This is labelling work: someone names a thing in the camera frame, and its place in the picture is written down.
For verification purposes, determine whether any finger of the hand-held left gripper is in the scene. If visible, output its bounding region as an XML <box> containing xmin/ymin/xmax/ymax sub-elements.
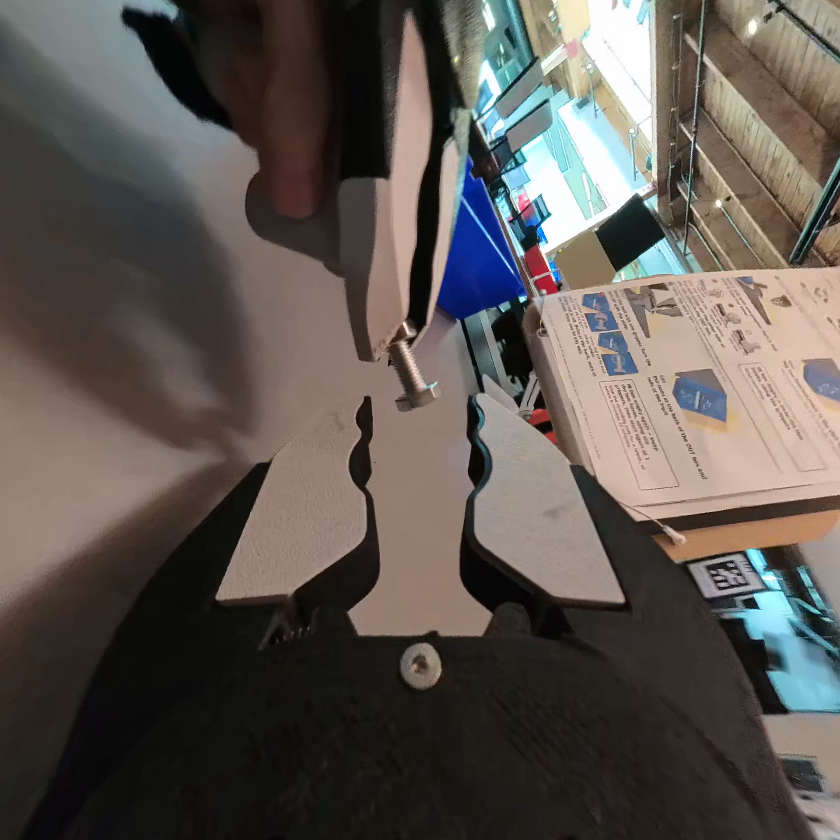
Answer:
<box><xmin>410</xmin><ymin>128</ymin><xmax>472</xmax><ymax>361</ymax></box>
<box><xmin>245</xmin><ymin>12</ymin><xmax>434</xmax><ymax>363</ymax></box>

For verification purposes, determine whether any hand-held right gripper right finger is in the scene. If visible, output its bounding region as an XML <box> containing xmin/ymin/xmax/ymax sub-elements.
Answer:
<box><xmin>459</xmin><ymin>392</ymin><xmax>627</xmax><ymax>621</ymax></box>

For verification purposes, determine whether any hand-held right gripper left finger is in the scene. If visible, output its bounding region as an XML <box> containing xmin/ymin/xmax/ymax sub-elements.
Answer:
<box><xmin>215</xmin><ymin>397</ymin><xmax>382</xmax><ymax>608</ymax></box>

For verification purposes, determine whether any blue plastic bin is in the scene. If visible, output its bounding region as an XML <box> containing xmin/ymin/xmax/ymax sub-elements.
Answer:
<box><xmin>436</xmin><ymin>157</ymin><xmax>527</xmax><ymax>321</ymax></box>

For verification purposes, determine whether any silver hex bolt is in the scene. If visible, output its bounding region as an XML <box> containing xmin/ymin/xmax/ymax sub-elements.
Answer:
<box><xmin>386</xmin><ymin>322</ymin><xmax>442</xmax><ymax>414</ymax></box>

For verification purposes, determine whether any grey desk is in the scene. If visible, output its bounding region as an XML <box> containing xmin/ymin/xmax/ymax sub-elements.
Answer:
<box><xmin>0</xmin><ymin>0</ymin><xmax>493</xmax><ymax>840</ymax></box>

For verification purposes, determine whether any person's left hand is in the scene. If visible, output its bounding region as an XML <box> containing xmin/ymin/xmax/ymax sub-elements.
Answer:
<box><xmin>197</xmin><ymin>0</ymin><xmax>337</xmax><ymax>221</ymax></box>

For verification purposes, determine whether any black square panel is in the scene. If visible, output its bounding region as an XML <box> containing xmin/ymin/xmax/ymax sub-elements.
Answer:
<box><xmin>594</xmin><ymin>193</ymin><xmax>668</xmax><ymax>273</ymax></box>

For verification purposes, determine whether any black and white marker tag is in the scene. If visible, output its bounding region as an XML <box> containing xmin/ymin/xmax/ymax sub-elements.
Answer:
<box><xmin>686</xmin><ymin>551</ymin><xmax>770</xmax><ymax>600</ymax></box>

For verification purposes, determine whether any wooden document holder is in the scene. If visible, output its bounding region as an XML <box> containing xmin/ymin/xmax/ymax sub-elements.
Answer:
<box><xmin>524</xmin><ymin>289</ymin><xmax>840</xmax><ymax>564</ymax></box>

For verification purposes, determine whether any white elastic cord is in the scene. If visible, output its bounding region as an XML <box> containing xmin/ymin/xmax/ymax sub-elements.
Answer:
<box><xmin>617</xmin><ymin>504</ymin><xmax>686</xmax><ymax>547</ymax></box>

